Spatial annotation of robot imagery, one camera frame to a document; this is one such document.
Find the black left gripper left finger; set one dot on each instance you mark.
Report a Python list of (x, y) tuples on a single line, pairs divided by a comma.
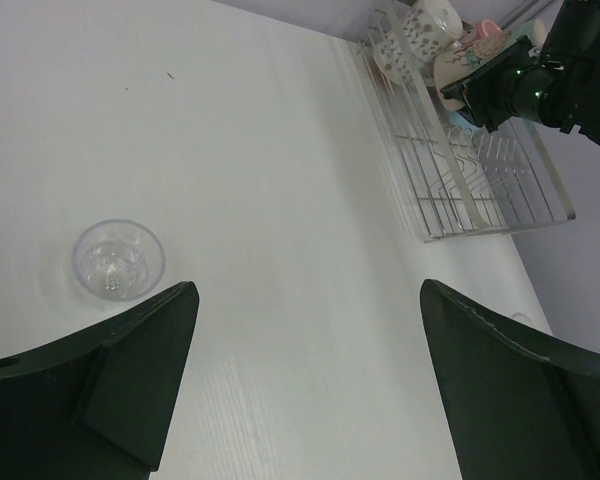
[(98, 403)]

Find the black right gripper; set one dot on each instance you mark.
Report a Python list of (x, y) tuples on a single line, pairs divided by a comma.
[(513, 84)]

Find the beige tall patterned mug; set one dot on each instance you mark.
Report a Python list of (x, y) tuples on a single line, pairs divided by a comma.
[(458, 63)]

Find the metal wire dish rack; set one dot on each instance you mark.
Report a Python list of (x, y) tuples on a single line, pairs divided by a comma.
[(451, 181)]

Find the pink patterned mug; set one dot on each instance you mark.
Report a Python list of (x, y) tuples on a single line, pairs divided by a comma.
[(482, 33)]

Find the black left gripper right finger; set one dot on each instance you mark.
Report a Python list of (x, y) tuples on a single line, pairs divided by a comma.
[(520, 404)]

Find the white mug orange inside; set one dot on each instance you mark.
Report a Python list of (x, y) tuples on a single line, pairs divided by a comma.
[(429, 28)]

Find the clear glass cup left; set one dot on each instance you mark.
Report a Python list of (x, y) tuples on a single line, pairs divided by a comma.
[(118, 260)]

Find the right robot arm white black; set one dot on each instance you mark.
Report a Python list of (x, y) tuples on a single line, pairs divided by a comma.
[(549, 76)]

